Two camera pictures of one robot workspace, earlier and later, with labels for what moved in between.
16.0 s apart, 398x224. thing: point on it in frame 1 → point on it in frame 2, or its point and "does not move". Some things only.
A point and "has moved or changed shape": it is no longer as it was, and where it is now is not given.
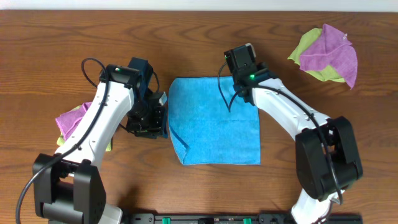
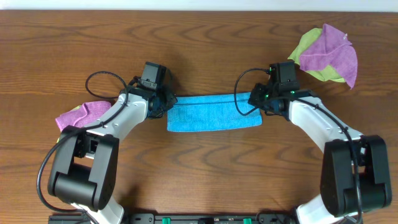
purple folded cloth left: (68, 122) does not move
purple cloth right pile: (332, 47) does not move
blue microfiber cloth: (209, 123) has moved or changed shape
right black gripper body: (262, 66) → (263, 98)
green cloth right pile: (308, 40) does not move
